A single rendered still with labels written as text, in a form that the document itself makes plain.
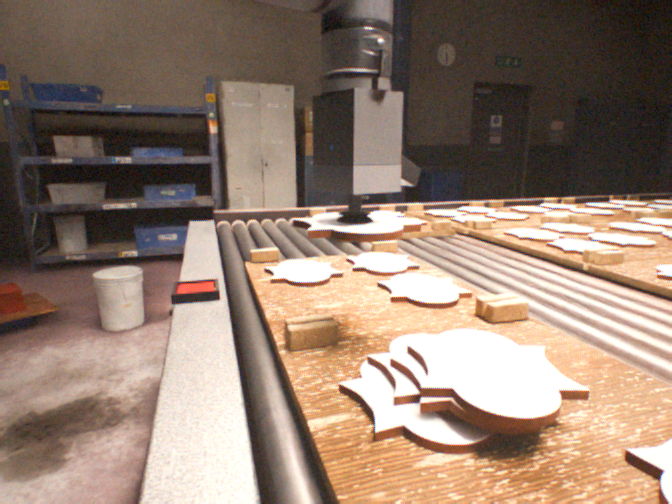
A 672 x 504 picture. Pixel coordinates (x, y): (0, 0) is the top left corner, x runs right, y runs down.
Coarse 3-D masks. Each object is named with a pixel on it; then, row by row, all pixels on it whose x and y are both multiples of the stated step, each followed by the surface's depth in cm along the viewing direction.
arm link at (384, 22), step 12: (336, 0) 41; (348, 0) 41; (360, 0) 41; (372, 0) 41; (384, 0) 42; (324, 12) 43; (336, 12) 42; (348, 12) 42; (360, 12) 41; (372, 12) 42; (384, 12) 42; (324, 24) 43; (336, 24) 42; (348, 24) 42; (360, 24) 42; (372, 24) 42; (384, 24) 43
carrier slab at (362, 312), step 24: (264, 264) 86; (336, 264) 86; (264, 288) 71; (288, 288) 71; (312, 288) 71; (336, 288) 71; (360, 288) 71; (264, 312) 61; (288, 312) 61; (312, 312) 61; (336, 312) 61; (360, 312) 61; (384, 312) 61; (408, 312) 61; (432, 312) 61; (456, 312) 61; (360, 336) 53
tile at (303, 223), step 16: (304, 224) 50; (320, 224) 47; (336, 224) 47; (352, 224) 47; (368, 224) 47; (384, 224) 47; (400, 224) 47; (416, 224) 48; (352, 240) 43; (368, 240) 43; (384, 240) 43
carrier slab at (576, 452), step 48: (384, 336) 53; (528, 336) 53; (288, 384) 44; (336, 384) 42; (624, 384) 42; (336, 432) 35; (576, 432) 35; (624, 432) 35; (336, 480) 30; (384, 480) 30; (432, 480) 30; (480, 480) 30; (528, 480) 30; (576, 480) 30; (624, 480) 30
